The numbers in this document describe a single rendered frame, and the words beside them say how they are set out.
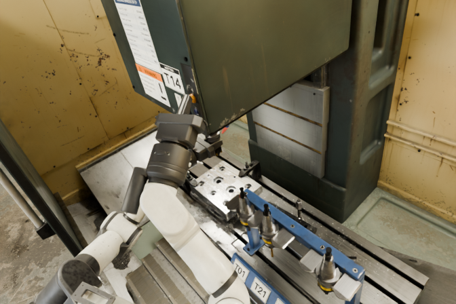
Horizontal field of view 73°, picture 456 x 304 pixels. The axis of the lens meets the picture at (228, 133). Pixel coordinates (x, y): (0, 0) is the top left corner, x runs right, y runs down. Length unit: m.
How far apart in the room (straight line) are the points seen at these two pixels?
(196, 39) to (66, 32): 1.34
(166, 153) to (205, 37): 0.27
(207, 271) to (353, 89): 0.92
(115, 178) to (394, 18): 1.79
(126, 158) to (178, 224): 1.64
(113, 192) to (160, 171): 1.49
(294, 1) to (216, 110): 0.37
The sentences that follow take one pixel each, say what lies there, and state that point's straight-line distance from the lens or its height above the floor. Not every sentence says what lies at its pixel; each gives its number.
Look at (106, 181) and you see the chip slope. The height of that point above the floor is 0.79.
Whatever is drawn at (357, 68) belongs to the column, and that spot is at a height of 1.52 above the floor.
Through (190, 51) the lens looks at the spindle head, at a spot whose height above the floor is 1.83.
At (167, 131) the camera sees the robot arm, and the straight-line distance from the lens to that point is 0.70.
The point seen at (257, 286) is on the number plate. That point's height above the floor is 0.94.
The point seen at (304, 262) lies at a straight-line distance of 0.99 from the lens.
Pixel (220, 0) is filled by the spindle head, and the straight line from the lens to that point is 0.74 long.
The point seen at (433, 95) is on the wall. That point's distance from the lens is 1.61.
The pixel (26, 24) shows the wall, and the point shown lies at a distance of 1.93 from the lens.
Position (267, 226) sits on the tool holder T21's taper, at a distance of 1.02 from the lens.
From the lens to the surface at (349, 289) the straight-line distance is 0.96.
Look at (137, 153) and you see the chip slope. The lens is 2.24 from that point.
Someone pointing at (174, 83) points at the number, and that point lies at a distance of 0.82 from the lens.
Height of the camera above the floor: 2.06
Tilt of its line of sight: 35 degrees down
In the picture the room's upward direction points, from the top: 11 degrees counter-clockwise
